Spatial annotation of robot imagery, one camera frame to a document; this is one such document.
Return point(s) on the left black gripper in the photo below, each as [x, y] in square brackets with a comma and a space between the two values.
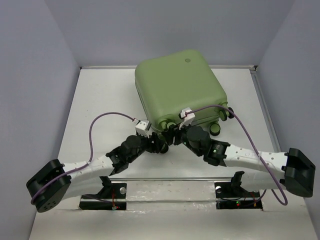
[155, 147]

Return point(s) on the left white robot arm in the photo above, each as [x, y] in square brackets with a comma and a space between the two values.
[57, 181]

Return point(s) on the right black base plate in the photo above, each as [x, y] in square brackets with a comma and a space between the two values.
[230, 195]

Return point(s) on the green hard-shell suitcase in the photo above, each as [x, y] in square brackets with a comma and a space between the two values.
[167, 85]

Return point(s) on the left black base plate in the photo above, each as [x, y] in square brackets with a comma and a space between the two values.
[111, 197]

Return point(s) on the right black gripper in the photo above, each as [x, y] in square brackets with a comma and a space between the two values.
[169, 133]

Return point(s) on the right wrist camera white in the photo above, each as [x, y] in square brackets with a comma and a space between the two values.
[187, 116]

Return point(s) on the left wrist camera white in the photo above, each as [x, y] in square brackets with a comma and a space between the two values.
[142, 127]

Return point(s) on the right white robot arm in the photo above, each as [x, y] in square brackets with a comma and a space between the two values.
[292, 171]

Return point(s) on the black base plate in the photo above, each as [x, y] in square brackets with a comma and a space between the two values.
[111, 197]
[230, 195]

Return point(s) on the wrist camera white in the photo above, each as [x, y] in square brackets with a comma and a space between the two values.
[187, 116]
[142, 127]

